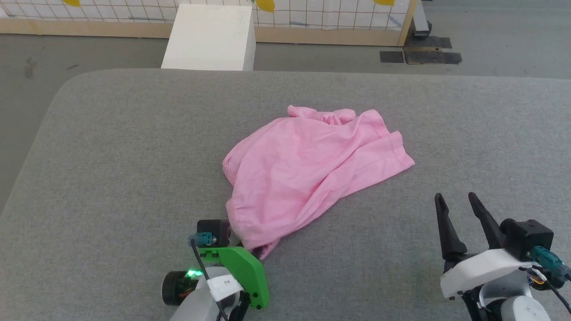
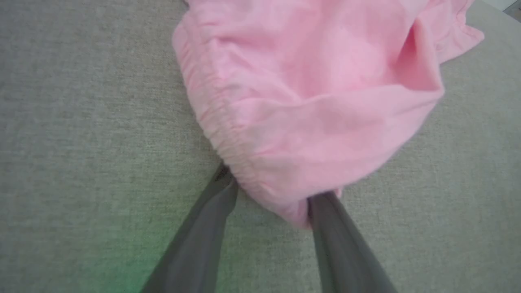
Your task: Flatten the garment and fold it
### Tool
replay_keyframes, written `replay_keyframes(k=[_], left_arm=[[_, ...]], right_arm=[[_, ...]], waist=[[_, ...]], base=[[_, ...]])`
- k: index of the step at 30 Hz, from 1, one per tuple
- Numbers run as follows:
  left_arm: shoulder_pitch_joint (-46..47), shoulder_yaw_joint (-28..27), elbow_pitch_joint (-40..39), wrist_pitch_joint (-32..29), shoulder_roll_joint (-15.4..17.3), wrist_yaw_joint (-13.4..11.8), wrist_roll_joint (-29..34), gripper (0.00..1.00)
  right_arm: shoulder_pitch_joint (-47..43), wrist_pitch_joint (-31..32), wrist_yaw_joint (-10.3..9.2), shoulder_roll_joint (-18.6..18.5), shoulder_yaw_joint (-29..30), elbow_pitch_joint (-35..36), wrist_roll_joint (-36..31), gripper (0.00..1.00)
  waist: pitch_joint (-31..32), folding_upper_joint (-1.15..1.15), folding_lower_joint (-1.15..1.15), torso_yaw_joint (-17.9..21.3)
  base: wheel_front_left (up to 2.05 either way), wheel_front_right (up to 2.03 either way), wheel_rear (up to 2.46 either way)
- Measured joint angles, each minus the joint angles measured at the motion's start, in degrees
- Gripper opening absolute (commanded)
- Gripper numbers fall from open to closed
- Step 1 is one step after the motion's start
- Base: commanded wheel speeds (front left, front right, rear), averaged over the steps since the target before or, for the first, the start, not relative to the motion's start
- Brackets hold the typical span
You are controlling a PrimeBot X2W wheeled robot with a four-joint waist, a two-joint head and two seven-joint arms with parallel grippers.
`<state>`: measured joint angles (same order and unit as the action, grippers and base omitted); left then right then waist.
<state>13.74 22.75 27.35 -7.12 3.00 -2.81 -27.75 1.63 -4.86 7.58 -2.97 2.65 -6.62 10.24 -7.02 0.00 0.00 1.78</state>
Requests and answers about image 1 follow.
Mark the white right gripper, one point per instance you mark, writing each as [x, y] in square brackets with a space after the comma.
[482, 267]

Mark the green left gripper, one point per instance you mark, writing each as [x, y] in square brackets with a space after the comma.
[243, 267]

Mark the pink long-sleeved garment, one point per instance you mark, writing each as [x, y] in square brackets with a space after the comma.
[303, 169]

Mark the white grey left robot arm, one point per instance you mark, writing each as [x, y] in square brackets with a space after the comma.
[196, 307]

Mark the small black floor tape patch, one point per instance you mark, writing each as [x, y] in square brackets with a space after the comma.
[391, 57]

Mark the grey metal stand foot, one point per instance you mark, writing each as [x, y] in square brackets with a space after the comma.
[420, 26]

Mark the white box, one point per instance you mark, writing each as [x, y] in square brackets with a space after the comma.
[209, 35]

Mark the lemon print partition panel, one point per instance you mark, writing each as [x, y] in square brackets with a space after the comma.
[312, 18]

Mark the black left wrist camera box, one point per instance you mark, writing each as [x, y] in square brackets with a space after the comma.
[216, 229]

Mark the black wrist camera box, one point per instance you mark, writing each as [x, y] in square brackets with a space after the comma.
[528, 238]
[216, 229]

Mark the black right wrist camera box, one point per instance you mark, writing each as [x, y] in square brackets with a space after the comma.
[528, 238]

